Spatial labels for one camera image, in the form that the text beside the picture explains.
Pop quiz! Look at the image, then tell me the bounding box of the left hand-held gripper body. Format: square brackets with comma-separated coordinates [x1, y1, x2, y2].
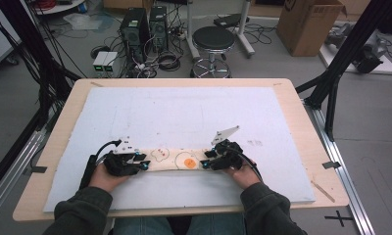
[102, 136, 143, 177]

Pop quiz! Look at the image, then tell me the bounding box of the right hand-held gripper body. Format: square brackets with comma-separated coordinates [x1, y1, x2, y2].
[211, 124, 245, 171]

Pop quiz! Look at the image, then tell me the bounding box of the person's left leg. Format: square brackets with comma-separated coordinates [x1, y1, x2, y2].
[113, 216, 172, 235]

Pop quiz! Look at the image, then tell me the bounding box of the person's right hand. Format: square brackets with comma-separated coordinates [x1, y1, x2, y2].
[223, 159, 263, 191]

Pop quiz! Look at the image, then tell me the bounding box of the slim black computer tower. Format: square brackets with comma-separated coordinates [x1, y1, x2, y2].
[148, 5, 170, 54]

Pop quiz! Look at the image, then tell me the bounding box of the person's left hand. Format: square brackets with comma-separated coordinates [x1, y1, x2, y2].
[87, 161, 133, 194]

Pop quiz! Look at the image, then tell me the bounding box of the thin wooden stick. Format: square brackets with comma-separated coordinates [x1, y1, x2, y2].
[310, 179, 336, 204]

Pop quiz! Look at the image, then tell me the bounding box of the cream muslin cloth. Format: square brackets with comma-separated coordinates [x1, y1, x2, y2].
[135, 147, 219, 173]

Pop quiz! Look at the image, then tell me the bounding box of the round white table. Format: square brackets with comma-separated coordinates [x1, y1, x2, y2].
[32, 0, 87, 16]

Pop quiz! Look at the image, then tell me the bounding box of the black frame with cables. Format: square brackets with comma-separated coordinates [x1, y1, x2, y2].
[0, 0, 81, 132]

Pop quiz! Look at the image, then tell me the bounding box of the clear plastic bag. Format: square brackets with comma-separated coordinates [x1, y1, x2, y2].
[63, 12, 104, 31]

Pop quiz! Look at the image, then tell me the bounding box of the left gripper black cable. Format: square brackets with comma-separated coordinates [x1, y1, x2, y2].
[78, 139, 123, 191]

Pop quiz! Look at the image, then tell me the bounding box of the brown cardboard box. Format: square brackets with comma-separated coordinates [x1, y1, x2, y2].
[275, 0, 348, 58]

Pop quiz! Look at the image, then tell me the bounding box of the person's leg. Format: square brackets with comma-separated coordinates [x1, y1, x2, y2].
[113, 216, 172, 235]
[189, 212, 248, 235]

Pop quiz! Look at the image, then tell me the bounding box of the small white power box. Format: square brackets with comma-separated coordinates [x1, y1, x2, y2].
[103, 51, 120, 73]
[92, 51, 110, 73]

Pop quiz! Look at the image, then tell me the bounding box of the person's right leg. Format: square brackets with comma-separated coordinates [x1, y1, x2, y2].
[189, 212, 248, 235]

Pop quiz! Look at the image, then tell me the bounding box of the large black computer tower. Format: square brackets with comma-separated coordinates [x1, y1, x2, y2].
[119, 7, 151, 64]

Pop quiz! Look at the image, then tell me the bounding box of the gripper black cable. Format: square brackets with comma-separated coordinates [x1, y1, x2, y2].
[78, 139, 123, 191]
[237, 152, 265, 183]

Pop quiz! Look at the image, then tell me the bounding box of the white floor board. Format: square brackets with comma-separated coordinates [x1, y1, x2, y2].
[318, 31, 392, 75]

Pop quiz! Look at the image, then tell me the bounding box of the aluminium rail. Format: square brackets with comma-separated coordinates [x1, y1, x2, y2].
[0, 129, 47, 223]
[302, 98, 377, 235]

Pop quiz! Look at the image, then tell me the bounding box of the white metal stand leg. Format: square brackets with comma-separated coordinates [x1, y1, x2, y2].
[185, 0, 202, 62]
[237, 0, 256, 59]

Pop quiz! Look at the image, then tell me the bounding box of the black frame strut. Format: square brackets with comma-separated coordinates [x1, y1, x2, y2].
[295, 0, 392, 142]

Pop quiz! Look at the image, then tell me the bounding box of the black round stool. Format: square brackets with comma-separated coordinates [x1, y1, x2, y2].
[190, 25, 237, 79]

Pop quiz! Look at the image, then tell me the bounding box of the black flat pad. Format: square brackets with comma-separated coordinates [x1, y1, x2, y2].
[213, 13, 251, 29]

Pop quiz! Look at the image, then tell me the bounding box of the grey tape piece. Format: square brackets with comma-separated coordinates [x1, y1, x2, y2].
[321, 160, 342, 170]
[23, 164, 48, 175]

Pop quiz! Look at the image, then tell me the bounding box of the coiled black cable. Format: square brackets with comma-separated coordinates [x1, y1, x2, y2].
[157, 51, 182, 72]

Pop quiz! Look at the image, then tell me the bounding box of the grey and black machine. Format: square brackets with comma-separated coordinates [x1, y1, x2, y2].
[324, 22, 388, 74]

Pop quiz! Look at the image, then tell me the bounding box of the black round headset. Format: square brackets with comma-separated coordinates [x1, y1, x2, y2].
[89, 45, 112, 60]

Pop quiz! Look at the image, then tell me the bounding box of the white foam board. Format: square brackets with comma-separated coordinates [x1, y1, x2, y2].
[43, 86, 317, 213]

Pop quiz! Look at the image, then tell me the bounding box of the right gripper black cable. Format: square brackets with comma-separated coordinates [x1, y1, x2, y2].
[237, 152, 265, 183]

